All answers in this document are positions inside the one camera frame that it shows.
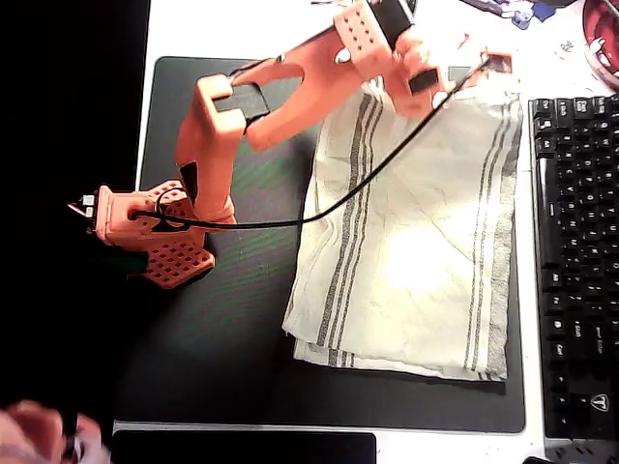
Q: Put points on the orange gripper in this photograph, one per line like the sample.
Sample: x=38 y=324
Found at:
x=452 y=68

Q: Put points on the black keyboard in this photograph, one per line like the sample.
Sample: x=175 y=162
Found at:
x=580 y=241

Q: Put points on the black desk mat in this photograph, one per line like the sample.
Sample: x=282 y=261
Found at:
x=217 y=338

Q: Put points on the person's hand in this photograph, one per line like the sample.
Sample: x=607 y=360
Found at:
x=29 y=435

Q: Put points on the black flat tablet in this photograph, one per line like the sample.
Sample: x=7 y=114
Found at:
x=242 y=449

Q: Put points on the orange gripper camera mount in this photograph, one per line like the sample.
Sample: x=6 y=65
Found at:
x=498 y=63

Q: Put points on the white striped towel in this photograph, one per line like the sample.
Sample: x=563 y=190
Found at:
x=411 y=241

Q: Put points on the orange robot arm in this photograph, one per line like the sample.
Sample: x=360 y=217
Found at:
x=213 y=145

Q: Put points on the blue plastic clutter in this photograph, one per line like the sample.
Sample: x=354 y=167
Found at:
x=524 y=17

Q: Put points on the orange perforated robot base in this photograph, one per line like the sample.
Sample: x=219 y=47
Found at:
x=174 y=261

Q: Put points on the red bowl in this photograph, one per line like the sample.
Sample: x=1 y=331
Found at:
x=604 y=29

